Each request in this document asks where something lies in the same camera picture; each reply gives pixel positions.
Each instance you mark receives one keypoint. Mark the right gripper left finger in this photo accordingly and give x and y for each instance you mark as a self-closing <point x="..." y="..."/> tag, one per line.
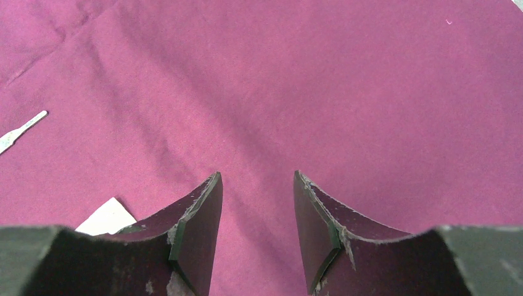
<point x="168" y="253"/>

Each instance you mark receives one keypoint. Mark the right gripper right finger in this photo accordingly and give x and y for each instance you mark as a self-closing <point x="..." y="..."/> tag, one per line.
<point x="347" y="253"/>

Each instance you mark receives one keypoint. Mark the white sterile packet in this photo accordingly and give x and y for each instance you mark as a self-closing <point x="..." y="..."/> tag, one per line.
<point x="109" y="218"/>

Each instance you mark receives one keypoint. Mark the purple cloth wrap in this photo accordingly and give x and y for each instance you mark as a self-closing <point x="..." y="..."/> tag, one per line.
<point x="410" y="112"/>

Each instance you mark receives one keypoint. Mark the steel scalpel handle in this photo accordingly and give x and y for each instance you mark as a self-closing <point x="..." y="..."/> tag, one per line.
<point x="9" y="139"/>

